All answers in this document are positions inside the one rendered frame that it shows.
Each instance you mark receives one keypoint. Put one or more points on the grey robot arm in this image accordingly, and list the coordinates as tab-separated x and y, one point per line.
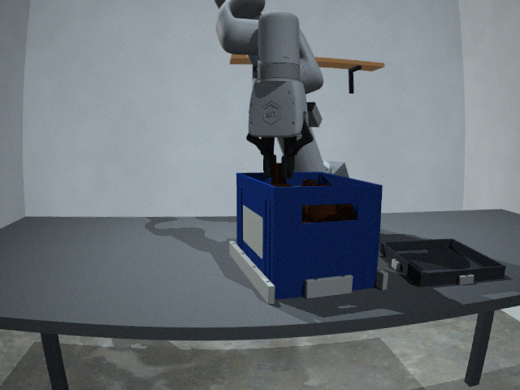
272	43

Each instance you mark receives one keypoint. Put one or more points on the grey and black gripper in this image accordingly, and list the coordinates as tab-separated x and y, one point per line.
278	108

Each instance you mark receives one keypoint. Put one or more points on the brown glass bottle with white label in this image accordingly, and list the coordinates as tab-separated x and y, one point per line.
276	179

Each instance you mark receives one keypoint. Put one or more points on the blue plastic crate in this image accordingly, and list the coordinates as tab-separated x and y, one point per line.
269	230

